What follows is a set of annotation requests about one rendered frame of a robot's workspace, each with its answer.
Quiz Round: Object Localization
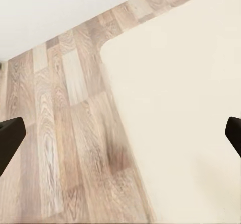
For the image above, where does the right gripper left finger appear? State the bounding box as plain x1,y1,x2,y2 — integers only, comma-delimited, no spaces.
0,116,26,177

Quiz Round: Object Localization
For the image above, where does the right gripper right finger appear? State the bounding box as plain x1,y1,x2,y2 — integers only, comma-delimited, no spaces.
225,116,241,157

